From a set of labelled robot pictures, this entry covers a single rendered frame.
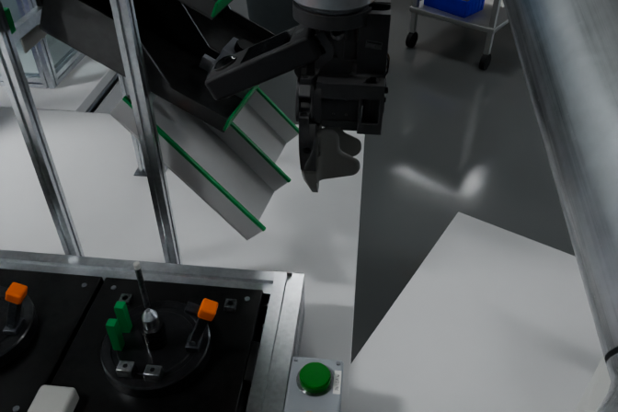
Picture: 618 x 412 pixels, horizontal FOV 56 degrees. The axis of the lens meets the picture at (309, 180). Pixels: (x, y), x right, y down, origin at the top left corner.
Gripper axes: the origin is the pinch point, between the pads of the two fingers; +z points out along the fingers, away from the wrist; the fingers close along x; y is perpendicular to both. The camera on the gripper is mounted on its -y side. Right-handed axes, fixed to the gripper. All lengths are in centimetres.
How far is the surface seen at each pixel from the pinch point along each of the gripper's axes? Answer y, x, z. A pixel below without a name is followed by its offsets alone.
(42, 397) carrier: -30.3, -14.4, 24.3
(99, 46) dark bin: -29.6, 18.0, -5.9
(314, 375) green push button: 1.5, -6.6, 26.1
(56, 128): -68, 62, 37
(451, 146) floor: 49, 194, 123
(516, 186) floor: 76, 165, 123
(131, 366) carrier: -20.6, -10.0, 22.8
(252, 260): -12.8, 23.3, 37.3
